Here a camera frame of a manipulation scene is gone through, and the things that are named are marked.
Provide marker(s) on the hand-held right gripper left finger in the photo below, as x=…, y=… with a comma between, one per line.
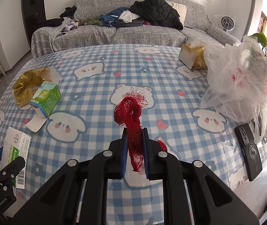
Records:
x=124, y=150

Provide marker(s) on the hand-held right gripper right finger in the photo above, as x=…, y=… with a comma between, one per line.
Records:
x=146, y=150

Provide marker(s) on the red mesh bag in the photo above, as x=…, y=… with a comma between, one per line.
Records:
x=133, y=126

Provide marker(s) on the white box with green label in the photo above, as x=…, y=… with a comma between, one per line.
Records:
x=18, y=143

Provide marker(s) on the gold foil bag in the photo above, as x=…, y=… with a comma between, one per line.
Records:
x=25, y=84

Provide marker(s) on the green white open box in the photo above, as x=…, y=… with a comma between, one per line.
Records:
x=49, y=96

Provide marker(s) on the blue checkered tablecloth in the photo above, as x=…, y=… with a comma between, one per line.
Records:
x=124, y=63

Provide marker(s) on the black phone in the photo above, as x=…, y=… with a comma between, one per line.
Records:
x=249, y=152

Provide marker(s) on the gold tissue box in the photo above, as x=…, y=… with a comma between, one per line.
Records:
x=192, y=54

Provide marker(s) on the large clear plastic bag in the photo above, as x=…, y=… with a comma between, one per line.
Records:
x=236, y=75

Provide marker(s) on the olive green clothing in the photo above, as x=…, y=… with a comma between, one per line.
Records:
x=91, y=22

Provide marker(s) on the blue clothing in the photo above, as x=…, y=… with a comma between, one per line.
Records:
x=110, y=17

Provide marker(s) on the white cloth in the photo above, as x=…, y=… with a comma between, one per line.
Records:
x=128, y=16

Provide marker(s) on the purple clothing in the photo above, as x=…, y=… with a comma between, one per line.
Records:
x=69, y=27

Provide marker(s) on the black quilted jacket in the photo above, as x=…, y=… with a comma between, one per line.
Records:
x=156, y=11

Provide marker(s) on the cream pillow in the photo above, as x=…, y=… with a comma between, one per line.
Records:
x=180, y=9

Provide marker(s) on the black garment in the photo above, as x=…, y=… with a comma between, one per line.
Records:
x=53, y=22

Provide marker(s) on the grey sofa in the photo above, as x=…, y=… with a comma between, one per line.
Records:
x=96, y=4

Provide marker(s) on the small round fan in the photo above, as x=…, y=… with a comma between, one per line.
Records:
x=227, y=23

